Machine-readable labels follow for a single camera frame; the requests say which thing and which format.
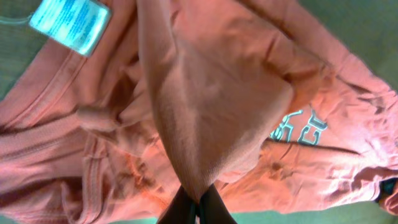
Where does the orange soccer t-shirt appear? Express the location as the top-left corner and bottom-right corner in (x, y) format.
(1, 0), (397, 223)

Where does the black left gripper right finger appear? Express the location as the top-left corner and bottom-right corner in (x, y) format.
(198, 184), (237, 224)

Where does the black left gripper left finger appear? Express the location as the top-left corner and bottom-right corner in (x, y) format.
(157, 186), (197, 224)

